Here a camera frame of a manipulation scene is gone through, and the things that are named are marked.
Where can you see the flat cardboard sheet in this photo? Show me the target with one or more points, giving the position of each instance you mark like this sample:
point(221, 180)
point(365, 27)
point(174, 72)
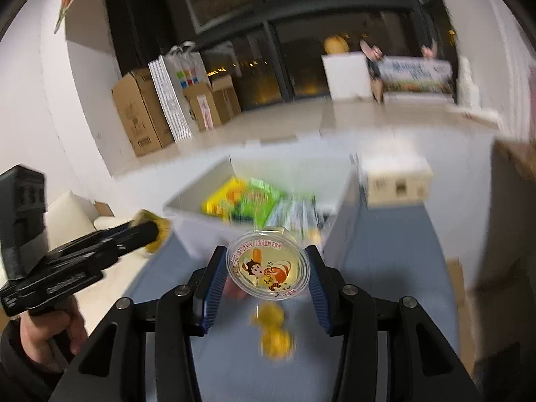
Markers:
point(458, 301)

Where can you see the person's left hand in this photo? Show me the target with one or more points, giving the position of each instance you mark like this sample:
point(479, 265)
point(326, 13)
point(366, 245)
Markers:
point(46, 328)

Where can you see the large brown cardboard box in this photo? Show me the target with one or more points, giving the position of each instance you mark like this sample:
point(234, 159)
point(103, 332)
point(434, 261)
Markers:
point(140, 113)

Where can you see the pink slipper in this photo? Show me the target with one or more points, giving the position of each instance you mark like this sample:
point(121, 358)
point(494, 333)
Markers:
point(429, 51)
point(370, 49)

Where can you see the beige tissue box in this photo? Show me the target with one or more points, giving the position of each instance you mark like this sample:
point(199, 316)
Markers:
point(395, 182)

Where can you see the yellow jelly cup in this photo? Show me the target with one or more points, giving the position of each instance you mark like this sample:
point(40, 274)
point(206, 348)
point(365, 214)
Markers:
point(270, 317)
point(157, 226)
point(276, 343)

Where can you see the yellow pomelo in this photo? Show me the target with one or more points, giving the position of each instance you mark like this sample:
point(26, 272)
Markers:
point(337, 44)

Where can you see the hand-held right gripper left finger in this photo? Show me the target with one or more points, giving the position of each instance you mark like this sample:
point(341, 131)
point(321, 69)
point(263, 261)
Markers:
point(213, 289)

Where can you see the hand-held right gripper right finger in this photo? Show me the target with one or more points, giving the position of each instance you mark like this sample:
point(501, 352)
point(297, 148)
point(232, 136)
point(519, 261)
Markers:
point(320, 289)

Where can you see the white cardboard box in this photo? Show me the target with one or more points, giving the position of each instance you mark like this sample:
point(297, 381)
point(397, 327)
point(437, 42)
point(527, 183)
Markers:
point(188, 226)

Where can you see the rolled white paper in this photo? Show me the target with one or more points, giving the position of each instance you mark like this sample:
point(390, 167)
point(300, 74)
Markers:
point(473, 116)

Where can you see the flat cardboard piece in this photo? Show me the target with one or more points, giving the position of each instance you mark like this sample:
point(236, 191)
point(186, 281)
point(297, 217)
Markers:
point(104, 208)

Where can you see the dark window frame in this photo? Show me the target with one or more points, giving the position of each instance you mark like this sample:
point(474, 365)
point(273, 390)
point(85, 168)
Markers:
point(234, 4)

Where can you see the small open cardboard box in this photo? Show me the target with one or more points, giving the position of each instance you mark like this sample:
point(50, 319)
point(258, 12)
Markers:
point(213, 104)

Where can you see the brown paper item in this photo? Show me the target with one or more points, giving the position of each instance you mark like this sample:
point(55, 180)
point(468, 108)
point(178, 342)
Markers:
point(376, 86)

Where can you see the landscape printed gift box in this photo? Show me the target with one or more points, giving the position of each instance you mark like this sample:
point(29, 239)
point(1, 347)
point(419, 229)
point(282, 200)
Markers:
point(416, 77)

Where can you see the cream leather sofa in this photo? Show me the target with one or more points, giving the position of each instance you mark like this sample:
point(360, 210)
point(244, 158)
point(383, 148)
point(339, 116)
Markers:
point(71, 213)

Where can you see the dotted white paper bag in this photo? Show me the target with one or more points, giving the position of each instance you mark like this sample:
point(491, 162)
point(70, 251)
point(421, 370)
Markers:
point(169, 100)

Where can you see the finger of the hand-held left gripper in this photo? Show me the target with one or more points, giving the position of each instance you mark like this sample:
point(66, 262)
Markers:
point(134, 231)
point(92, 255)

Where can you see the cartoon lid jelly cup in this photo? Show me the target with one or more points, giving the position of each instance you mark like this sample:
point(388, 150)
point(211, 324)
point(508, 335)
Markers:
point(268, 264)

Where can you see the round cork table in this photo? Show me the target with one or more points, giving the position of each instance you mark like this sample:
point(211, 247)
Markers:
point(506, 226)

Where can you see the blue tablecloth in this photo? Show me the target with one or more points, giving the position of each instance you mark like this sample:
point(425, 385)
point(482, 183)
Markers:
point(398, 259)

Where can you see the white plastic bottle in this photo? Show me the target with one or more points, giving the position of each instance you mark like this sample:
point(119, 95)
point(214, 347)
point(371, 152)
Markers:
point(467, 83)

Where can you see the yellow snack packet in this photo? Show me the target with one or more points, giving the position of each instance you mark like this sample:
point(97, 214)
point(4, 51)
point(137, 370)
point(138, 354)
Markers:
point(222, 199)

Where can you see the white foam box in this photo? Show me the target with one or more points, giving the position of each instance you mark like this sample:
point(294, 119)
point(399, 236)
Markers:
point(346, 75)

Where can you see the large green seaweed snack packet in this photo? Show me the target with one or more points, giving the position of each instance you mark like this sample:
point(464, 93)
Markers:
point(257, 201)

